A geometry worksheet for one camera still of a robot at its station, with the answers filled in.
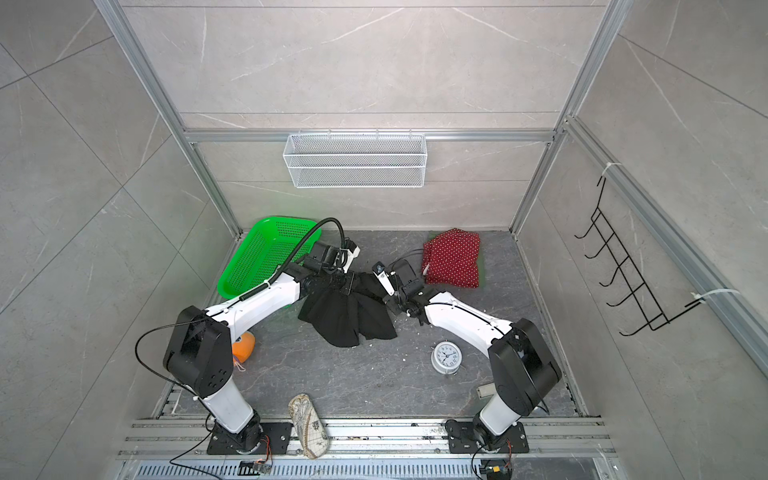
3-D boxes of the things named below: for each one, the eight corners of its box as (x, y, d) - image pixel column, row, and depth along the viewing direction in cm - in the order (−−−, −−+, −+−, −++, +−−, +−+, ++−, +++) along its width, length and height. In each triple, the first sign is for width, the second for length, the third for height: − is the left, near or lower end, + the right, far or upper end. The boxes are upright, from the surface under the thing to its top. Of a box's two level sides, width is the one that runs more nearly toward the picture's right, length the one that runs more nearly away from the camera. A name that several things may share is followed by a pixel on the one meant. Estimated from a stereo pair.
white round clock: (431, 374, 86) (433, 369, 82) (429, 346, 91) (430, 340, 88) (461, 374, 86) (464, 369, 82) (457, 346, 91) (460, 340, 88)
